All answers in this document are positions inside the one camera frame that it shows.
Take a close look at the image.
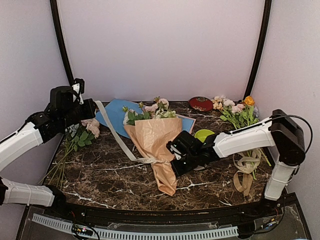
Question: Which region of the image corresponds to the white rose fake flower stem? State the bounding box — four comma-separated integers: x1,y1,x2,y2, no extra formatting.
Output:
122,102,152,126

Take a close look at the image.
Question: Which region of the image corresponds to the white slotted cable duct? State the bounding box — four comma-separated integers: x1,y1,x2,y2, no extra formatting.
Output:
31,213,239,240

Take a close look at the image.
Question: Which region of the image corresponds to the pink rose fake flower stem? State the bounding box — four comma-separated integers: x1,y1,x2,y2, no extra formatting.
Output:
144,96,170,114

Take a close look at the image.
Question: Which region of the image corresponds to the white printed ribbon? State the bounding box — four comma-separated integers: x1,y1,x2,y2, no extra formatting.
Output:
94,99,173,166

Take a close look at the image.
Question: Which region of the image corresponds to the lime green bowl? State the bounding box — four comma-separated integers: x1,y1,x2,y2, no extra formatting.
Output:
194,129,215,143

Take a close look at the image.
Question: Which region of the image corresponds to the black frame post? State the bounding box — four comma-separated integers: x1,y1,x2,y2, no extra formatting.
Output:
243,0,272,99
49,0,74,85

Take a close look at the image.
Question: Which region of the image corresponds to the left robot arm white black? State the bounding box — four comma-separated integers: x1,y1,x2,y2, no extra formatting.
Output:
0,79,96,218

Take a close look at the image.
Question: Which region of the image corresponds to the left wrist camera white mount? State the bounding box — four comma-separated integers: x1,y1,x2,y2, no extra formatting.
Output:
72,78,85,105

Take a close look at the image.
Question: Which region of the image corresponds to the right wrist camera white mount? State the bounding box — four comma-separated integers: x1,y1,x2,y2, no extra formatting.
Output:
166,130,203,161

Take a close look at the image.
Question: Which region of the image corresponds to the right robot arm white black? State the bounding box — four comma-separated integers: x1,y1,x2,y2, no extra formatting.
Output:
166,109,310,217

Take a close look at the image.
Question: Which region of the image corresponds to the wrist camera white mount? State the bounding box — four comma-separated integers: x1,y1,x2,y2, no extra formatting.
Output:
72,78,85,105
166,130,203,161

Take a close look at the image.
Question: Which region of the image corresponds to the pile of fake flowers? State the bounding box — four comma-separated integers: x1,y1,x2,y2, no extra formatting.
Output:
211,94,272,181
43,118,100,190

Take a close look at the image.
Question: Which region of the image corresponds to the beige pink wrapping paper sheet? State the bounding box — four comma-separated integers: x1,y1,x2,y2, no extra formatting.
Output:
124,117,183,196

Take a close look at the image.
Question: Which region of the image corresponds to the red round embroidered cushion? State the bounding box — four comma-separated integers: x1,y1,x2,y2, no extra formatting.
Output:
188,96,213,112

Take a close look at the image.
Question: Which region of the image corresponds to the blue wrapping paper sheet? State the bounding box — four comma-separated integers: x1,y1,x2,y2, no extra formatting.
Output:
105,99,196,139

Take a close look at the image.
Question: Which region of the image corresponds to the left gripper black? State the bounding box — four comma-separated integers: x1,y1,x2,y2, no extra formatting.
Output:
60,98,97,130

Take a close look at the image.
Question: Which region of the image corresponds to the brown twine ribbon bundle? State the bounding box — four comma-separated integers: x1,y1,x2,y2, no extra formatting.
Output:
232,148,262,197

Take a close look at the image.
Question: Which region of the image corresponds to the green leafy fake flower bunch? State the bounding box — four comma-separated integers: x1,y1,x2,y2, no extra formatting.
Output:
155,108,177,119

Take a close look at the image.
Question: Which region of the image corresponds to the right black frame post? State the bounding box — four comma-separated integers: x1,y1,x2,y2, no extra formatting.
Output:
243,0,272,99

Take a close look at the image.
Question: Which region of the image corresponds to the left black frame post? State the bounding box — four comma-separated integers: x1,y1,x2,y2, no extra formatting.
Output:
49,0,74,85

